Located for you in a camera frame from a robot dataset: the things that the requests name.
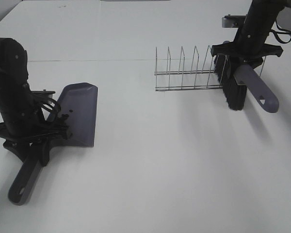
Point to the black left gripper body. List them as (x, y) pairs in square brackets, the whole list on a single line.
[(43, 138)]

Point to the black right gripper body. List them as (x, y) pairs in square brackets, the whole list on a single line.
[(228, 50)]

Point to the purple plastic dustpan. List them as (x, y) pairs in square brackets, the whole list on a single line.
[(82, 99)]

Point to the pile of coffee beans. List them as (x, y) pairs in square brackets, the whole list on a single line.
[(64, 115)]

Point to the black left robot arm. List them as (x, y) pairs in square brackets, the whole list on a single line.
[(29, 118)]

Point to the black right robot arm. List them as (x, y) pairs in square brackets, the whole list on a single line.
[(248, 45)]

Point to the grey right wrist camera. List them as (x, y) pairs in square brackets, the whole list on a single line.
[(233, 21)]

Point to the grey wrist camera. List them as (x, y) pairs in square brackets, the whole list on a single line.
[(233, 21), (44, 94)]

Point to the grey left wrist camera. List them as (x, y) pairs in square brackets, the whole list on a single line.
[(44, 94)]

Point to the chrome wire dish rack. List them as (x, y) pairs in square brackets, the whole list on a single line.
[(196, 71)]

